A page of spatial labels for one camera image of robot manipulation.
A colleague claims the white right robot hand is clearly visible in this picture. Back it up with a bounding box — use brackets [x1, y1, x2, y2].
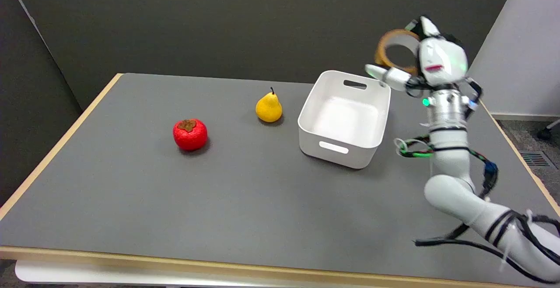
[364, 15, 469, 98]

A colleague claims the yellow tape roll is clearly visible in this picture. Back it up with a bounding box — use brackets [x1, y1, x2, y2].
[374, 28, 421, 76]

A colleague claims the white plastic box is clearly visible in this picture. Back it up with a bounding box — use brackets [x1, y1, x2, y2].
[297, 70, 392, 169]

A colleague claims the black chair caster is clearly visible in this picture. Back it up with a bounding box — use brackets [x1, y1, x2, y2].
[537, 119, 560, 141]

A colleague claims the floor vent grille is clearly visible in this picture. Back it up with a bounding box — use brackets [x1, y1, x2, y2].
[520, 152, 551, 168]

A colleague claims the yellow pear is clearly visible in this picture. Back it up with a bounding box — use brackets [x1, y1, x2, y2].
[255, 87, 284, 123]

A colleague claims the red persimmon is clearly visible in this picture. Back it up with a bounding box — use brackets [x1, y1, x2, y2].
[172, 119, 208, 151]

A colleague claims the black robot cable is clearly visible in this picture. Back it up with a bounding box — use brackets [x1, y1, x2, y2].
[393, 134, 560, 284]

